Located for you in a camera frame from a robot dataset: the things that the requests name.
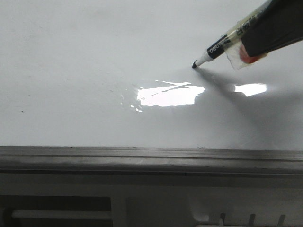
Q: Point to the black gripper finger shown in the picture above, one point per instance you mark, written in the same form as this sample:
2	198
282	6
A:
280	25

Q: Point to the white black whiteboard marker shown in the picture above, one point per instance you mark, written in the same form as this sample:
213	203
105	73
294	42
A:
238	43

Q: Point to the white whiteboard with aluminium frame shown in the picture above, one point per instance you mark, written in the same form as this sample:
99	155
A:
108	85

